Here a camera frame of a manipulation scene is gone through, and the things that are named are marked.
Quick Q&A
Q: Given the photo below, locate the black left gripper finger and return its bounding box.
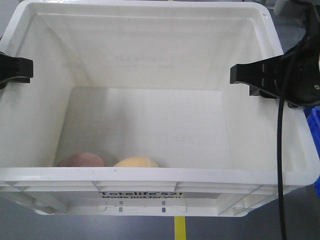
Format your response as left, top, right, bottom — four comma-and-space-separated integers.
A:
0, 52, 33, 90

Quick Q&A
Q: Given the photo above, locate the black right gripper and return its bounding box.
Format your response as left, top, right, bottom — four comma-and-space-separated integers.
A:
229, 0, 320, 108

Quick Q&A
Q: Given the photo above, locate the white plastic tote box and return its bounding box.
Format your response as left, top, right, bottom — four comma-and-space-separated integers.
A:
0, 0, 320, 218

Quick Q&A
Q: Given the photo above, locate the pink plush ball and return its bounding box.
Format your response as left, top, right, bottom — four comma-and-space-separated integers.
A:
56, 152, 105, 168

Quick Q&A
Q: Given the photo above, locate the yellow mango plush toy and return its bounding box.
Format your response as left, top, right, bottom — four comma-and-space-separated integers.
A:
114, 156, 159, 168

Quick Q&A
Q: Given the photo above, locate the blue plastic bin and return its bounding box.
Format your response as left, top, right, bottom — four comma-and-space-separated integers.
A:
304, 106, 320, 198

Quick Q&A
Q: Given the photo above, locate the yellow floor tape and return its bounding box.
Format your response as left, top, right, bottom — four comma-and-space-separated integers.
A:
174, 216, 187, 240

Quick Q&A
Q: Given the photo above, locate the black cable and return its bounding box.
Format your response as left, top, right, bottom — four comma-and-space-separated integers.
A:
276, 37, 312, 240

